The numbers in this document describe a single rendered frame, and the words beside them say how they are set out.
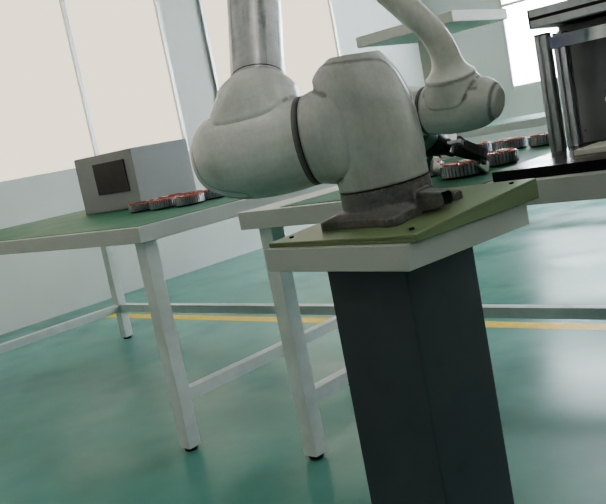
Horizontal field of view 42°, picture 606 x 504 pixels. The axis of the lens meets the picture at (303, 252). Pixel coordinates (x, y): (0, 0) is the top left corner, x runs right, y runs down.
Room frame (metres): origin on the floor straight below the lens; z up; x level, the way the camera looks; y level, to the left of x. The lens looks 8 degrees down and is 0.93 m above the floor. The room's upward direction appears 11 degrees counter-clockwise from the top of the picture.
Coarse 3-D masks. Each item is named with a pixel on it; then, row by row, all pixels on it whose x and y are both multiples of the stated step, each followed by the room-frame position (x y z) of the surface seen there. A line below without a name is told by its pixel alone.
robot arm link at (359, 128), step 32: (352, 64) 1.28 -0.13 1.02; (384, 64) 1.29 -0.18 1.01; (320, 96) 1.30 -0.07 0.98; (352, 96) 1.26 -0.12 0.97; (384, 96) 1.26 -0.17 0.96; (320, 128) 1.29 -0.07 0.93; (352, 128) 1.27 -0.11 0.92; (384, 128) 1.26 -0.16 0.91; (416, 128) 1.29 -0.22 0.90; (320, 160) 1.30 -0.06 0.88; (352, 160) 1.28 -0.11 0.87; (384, 160) 1.26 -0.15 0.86; (416, 160) 1.28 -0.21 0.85; (352, 192) 1.29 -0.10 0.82
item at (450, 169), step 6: (450, 162) 2.02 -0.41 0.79; (456, 162) 2.02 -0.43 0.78; (462, 162) 2.02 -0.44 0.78; (468, 162) 1.94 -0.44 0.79; (444, 168) 1.96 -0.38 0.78; (450, 168) 1.95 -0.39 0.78; (456, 168) 1.94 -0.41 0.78; (462, 168) 1.93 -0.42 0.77; (468, 168) 1.93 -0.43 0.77; (474, 168) 1.93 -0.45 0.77; (444, 174) 1.97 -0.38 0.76; (450, 174) 1.95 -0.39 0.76; (456, 174) 1.95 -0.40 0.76; (462, 174) 1.93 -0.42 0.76; (468, 174) 1.93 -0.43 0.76; (474, 174) 1.94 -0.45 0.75
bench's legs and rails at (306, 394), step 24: (264, 240) 2.22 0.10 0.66; (288, 288) 2.21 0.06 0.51; (288, 312) 2.20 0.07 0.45; (504, 312) 2.73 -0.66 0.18; (528, 312) 2.67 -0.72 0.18; (552, 312) 2.61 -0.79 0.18; (576, 312) 2.55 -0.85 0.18; (600, 312) 2.50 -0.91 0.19; (288, 336) 2.21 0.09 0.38; (288, 360) 2.22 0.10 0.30; (312, 384) 2.22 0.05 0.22; (336, 384) 2.30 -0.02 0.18; (312, 408) 2.21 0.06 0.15; (312, 432) 2.20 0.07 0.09; (312, 456) 2.21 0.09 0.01
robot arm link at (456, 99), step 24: (384, 0) 1.64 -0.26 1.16; (408, 0) 1.63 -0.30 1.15; (408, 24) 1.64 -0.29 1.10; (432, 24) 1.62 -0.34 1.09; (432, 48) 1.62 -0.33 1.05; (456, 48) 1.62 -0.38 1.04; (432, 72) 1.64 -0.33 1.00; (456, 72) 1.61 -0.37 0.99; (432, 96) 1.64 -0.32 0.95; (456, 96) 1.61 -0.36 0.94; (480, 96) 1.59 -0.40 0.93; (504, 96) 1.63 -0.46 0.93; (432, 120) 1.65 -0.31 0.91; (456, 120) 1.62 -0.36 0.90; (480, 120) 1.61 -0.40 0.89
